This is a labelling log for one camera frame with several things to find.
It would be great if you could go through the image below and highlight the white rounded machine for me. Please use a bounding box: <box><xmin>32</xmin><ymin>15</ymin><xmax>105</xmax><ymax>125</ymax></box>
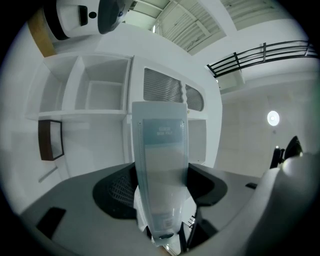
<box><xmin>246</xmin><ymin>151</ymin><xmax>320</xmax><ymax>256</ymax></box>

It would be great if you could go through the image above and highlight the black device on stand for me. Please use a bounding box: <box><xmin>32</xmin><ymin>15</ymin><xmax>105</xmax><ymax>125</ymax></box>
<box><xmin>269</xmin><ymin>135</ymin><xmax>304</xmax><ymax>170</ymax></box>

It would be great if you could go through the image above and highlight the black metal railing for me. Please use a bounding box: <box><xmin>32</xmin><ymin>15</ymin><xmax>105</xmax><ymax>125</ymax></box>
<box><xmin>206</xmin><ymin>41</ymin><xmax>320</xmax><ymax>79</ymax></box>

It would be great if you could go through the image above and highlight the orange wooden column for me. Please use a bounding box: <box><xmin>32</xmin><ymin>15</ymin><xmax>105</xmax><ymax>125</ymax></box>
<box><xmin>26</xmin><ymin>11</ymin><xmax>57</xmax><ymax>58</ymax></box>

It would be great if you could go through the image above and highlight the black flat pad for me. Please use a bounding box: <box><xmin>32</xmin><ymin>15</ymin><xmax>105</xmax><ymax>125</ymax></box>
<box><xmin>35</xmin><ymin>206</ymin><xmax>67</xmax><ymax>239</ymax></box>

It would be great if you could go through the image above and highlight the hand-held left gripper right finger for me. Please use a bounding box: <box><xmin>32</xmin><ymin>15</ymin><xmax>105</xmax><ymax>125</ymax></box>
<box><xmin>178</xmin><ymin>190</ymin><xmax>199</xmax><ymax>228</ymax></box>

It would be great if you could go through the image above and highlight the small grey ribbed cabinet panel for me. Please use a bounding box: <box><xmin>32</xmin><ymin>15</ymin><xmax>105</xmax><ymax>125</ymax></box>
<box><xmin>184</xmin><ymin>84</ymin><xmax>206</xmax><ymax>112</ymax></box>

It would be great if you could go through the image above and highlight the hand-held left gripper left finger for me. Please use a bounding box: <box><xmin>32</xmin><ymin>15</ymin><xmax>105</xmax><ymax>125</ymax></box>
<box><xmin>133</xmin><ymin>186</ymin><xmax>151</xmax><ymax>233</ymax></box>

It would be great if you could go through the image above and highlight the large grey ribbed cabinet panel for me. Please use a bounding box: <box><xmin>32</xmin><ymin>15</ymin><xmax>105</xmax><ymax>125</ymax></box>
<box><xmin>143</xmin><ymin>67</ymin><xmax>184</xmax><ymax>103</ymax></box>

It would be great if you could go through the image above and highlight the dark brown wall frame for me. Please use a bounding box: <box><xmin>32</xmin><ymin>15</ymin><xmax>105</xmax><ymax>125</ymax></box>
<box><xmin>37</xmin><ymin>119</ymin><xmax>65</xmax><ymax>162</ymax></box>

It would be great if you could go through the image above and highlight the white wall shelf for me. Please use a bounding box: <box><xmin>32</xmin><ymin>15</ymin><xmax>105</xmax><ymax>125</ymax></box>
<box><xmin>24</xmin><ymin>51</ymin><xmax>222</xmax><ymax>169</ymax></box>

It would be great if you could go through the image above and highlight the round white wall lamp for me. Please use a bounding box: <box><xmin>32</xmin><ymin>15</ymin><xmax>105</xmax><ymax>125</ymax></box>
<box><xmin>266</xmin><ymin>110</ymin><xmax>281</xmax><ymax>126</ymax></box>

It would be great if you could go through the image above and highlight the translucent object pouch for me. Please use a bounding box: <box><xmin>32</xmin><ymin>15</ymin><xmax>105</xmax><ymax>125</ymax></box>
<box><xmin>131</xmin><ymin>101</ymin><xmax>189</xmax><ymax>247</ymax></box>

